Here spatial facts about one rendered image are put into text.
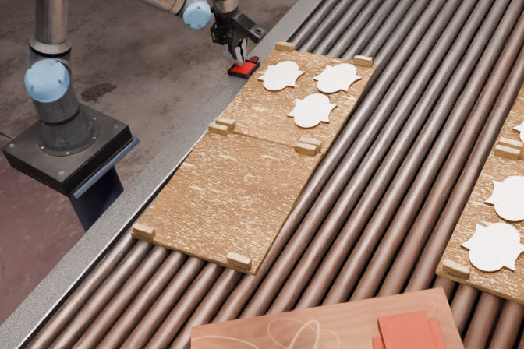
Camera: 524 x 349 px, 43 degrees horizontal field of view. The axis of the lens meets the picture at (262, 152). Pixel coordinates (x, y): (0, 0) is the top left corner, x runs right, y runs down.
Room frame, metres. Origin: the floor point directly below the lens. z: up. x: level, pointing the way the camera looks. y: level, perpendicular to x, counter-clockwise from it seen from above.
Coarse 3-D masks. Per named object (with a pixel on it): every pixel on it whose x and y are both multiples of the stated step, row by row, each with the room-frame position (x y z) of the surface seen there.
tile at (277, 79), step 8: (280, 64) 1.68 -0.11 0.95; (288, 64) 1.67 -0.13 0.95; (296, 64) 1.66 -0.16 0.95; (272, 72) 1.64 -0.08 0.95; (280, 72) 1.64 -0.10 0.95; (288, 72) 1.63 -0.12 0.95; (296, 72) 1.62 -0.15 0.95; (304, 72) 1.62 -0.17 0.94; (264, 80) 1.61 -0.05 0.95; (272, 80) 1.60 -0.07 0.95; (280, 80) 1.60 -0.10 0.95; (288, 80) 1.59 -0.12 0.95; (296, 80) 1.59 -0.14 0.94; (264, 88) 1.58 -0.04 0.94; (272, 88) 1.57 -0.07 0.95; (280, 88) 1.56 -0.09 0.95
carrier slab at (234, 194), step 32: (192, 160) 1.33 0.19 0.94; (224, 160) 1.30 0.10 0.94; (256, 160) 1.28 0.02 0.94; (288, 160) 1.26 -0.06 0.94; (192, 192) 1.21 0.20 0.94; (224, 192) 1.19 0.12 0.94; (256, 192) 1.16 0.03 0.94; (288, 192) 1.14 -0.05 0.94; (160, 224) 1.12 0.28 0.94; (192, 224) 1.10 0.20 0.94; (224, 224) 1.08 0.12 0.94; (256, 224) 1.06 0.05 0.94; (224, 256) 0.98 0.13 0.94; (256, 256) 0.96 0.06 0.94
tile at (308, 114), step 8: (312, 96) 1.49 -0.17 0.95; (320, 96) 1.49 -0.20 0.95; (296, 104) 1.47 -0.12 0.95; (304, 104) 1.46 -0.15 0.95; (312, 104) 1.46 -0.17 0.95; (320, 104) 1.45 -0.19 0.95; (328, 104) 1.44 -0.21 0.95; (296, 112) 1.43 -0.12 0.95; (304, 112) 1.43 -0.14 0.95; (312, 112) 1.42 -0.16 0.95; (320, 112) 1.42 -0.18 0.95; (328, 112) 1.41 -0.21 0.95; (296, 120) 1.40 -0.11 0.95; (304, 120) 1.40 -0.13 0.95; (312, 120) 1.39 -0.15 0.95; (320, 120) 1.38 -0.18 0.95; (328, 120) 1.38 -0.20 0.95; (304, 128) 1.37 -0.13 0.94; (312, 128) 1.37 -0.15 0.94
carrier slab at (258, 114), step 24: (264, 72) 1.66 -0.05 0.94; (312, 72) 1.62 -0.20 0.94; (360, 72) 1.57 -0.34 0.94; (240, 96) 1.57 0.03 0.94; (264, 96) 1.55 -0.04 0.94; (288, 96) 1.53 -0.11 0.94; (336, 96) 1.49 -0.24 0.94; (360, 96) 1.48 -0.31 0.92; (240, 120) 1.46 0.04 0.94; (264, 120) 1.44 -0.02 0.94; (288, 120) 1.42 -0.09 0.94; (336, 120) 1.38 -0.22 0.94; (288, 144) 1.32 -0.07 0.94
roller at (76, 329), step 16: (352, 0) 2.03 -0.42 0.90; (336, 16) 1.94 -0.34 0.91; (320, 32) 1.86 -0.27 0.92; (304, 48) 1.78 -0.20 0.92; (128, 256) 1.05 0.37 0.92; (144, 256) 1.06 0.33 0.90; (112, 272) 1.01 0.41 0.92; (128, 272) 1.01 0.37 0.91; (112, 288) 0.97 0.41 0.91; (96, 304) 0.93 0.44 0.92; (80, 320) 0.89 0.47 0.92; (64, 336) 0.86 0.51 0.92; (80, 336) 0.86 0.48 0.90
